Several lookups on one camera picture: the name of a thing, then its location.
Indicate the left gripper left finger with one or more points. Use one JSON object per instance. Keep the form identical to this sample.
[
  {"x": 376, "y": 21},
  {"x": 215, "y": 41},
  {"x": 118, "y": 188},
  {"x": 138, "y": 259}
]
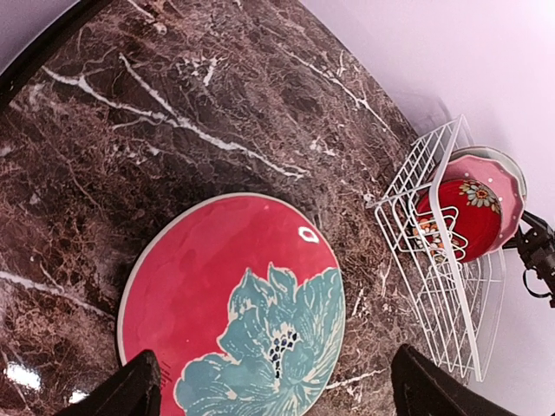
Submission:
[{"x": 135, "y": 389}]

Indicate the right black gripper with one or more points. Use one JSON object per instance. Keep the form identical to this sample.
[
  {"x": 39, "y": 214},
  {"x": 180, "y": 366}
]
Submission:
[{"x": 536, "y": 250}]

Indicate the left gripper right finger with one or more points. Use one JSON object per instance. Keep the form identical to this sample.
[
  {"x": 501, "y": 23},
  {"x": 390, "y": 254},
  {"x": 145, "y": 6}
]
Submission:
[{"x": 422, "y": 388}]

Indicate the pink dotted scalloped plate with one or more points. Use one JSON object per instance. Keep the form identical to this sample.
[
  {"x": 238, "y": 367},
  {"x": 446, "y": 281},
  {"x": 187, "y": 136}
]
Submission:
[{"x": 502, "y": 183}]

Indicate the red floral plate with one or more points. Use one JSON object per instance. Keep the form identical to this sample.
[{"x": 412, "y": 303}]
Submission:
[{"x": 472, "y": 215}]

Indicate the red and teal plate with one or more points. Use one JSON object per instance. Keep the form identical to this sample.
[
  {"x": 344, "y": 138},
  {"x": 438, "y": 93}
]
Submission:
[{"x": 241, "y": 299}]

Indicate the white wire dish rack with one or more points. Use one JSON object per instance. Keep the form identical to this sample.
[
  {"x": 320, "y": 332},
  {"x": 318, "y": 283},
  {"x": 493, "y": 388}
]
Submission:
[{"x": 456, "y": 304}]

